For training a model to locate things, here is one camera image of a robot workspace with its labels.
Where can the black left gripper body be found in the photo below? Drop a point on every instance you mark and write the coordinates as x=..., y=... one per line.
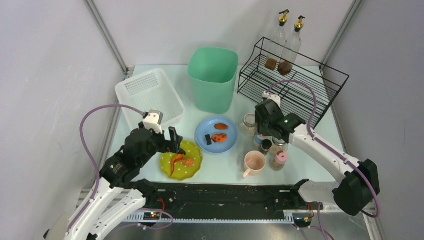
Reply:
x=168, y=143

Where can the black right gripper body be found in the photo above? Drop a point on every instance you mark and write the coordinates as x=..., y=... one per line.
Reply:
x=265, y=124

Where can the glass jar with light powder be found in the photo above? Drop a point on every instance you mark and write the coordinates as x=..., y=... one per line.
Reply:
x=247, y=125

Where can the glass oil bottle gold cap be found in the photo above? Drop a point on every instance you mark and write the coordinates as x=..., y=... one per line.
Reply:
x=291, y=48

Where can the spice shaker white lid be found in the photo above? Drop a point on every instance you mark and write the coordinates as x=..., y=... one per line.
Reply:
x=258, y=140

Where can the large glass jar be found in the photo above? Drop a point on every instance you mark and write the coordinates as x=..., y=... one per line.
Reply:
x=278, y=145

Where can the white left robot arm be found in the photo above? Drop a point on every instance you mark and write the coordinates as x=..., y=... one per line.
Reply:
x=93, y=220

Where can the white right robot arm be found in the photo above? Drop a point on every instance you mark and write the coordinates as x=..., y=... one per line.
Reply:
x=358, y=181

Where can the black sea cucumber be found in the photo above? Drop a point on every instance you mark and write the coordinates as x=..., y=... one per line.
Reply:
x=182, y=152

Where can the orange chicken wing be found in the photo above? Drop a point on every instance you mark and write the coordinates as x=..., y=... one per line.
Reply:
x=177, y=158

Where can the small black cap spice bottle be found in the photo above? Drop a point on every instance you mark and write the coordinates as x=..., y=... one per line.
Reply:
x=265, y=146

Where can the orange fried nugget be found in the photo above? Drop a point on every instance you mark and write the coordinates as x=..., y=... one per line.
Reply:
x=188, y=162

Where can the black white sushi roll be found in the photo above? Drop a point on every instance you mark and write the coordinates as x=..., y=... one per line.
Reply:
x=208, y=139

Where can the blue plate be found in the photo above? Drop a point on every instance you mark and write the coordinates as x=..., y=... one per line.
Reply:
x=206, y=127

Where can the green polka dot plate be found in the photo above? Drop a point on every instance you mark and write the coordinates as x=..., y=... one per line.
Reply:
x=182, y=172

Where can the pink mug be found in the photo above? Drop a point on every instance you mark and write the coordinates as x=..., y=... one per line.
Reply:
x=254, y=163

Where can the small orange chicken piece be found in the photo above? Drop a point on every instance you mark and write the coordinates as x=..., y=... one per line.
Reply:
x=221, y=126

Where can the orange grilled chicken piece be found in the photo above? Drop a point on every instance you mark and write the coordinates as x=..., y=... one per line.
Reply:
x=219, y=138

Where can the pink lid spice jar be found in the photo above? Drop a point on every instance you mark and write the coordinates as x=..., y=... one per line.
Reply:
x=278, y=162

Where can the white perforated plastic basket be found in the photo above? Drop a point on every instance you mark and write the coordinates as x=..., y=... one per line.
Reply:
x=152, y=90

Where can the green plastic bin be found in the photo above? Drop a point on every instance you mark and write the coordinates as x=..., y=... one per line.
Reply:
x=212, y=72

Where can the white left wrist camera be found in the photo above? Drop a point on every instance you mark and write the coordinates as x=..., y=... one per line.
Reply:
x=152, y=121

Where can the black wire rack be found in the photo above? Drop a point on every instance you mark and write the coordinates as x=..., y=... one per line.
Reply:
x=308, y=91

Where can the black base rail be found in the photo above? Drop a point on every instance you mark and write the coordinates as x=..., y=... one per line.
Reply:
x=214, y=203

